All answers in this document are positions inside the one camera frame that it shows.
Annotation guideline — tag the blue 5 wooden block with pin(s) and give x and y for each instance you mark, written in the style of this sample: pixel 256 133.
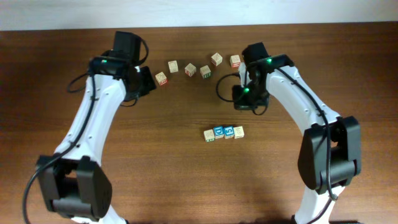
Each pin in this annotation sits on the blue 5 wooden block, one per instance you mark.
pixel 228 132

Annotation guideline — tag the wooden block red side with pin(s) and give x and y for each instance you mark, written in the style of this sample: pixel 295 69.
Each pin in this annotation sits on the wooden block red side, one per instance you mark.
pixel 161 78

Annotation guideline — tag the wooden block red letter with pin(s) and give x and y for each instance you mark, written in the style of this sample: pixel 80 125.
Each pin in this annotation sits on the wooden block red letter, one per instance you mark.
pixel 190 70

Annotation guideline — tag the wooden block red leaf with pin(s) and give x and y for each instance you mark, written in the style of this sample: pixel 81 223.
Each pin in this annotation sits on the wooden block red leaf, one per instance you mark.
pixel 238 132

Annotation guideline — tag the plain wooden block outline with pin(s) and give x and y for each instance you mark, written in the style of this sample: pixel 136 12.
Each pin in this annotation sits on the plain wooden block outline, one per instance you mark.
pixel 173 66

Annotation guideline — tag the wooden block red I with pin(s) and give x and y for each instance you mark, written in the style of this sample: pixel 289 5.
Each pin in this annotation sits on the wooden block red I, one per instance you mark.
pixel 216 59

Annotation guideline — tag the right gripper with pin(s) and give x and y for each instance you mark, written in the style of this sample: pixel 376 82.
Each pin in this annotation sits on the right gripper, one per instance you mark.
pixel 240 104

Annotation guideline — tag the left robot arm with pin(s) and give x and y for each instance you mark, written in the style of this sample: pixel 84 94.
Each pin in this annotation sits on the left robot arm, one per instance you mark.
pixel 71 180

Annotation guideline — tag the blue D wooden block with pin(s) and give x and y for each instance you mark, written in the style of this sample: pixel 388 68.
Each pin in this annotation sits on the blue D wooden block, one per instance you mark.
pixel 219 132

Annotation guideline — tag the wooden block green side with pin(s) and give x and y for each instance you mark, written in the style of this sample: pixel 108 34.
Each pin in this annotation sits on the wooden block green side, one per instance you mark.
pixel 205 72

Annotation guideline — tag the wooden block red bottom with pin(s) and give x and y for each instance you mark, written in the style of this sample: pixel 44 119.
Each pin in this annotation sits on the wooden block red bottom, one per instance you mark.
pixel 235 61

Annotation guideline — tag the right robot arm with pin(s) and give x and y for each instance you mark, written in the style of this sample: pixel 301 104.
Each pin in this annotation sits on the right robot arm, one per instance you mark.
pixel 330 153

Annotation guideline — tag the wooden block green yellow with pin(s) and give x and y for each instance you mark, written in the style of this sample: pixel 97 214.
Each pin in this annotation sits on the wooden block green yellow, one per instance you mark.
pixel 209 135

